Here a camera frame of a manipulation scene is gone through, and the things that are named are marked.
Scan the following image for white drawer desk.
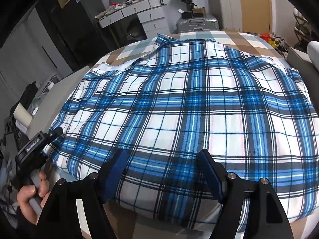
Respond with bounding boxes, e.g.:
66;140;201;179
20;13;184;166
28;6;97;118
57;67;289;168
98;0;170;40

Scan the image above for colourful toys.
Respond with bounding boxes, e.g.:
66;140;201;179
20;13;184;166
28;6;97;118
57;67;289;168
260;32;291;55

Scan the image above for silver suitcase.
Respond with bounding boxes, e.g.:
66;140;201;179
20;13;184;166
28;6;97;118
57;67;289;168
176;12;221;33

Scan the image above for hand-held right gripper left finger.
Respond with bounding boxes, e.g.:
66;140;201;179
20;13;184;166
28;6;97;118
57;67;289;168
35;149;128;239

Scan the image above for black cloth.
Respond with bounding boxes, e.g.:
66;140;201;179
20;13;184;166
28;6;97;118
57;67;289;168
19;82;41;109

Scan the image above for blue plaid shirt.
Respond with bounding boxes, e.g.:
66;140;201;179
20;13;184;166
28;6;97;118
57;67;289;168
43;33;319;232

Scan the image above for beige suitcase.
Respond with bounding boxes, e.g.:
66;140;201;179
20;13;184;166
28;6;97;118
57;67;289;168
209;0;242;31

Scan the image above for checked bed blanket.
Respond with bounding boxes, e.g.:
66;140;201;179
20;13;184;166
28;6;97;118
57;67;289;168
96;30;319;239

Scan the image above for black cabinet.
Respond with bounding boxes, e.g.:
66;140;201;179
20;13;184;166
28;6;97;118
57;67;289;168
35;0;117;71

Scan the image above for grey bed panel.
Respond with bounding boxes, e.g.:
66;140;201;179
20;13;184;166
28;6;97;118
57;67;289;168
26;66;91;140

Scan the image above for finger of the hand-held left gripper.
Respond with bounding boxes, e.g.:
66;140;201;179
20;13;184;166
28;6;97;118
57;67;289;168
47;126;64;142

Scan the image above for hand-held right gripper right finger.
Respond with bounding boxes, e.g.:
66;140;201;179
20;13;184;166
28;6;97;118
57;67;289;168
198;149;292;239

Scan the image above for white paper roll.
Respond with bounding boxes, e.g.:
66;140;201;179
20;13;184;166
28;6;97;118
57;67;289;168
12;103;33;127

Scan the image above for person's left hand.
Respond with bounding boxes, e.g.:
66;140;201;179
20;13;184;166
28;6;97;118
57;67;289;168
17;172;50;223

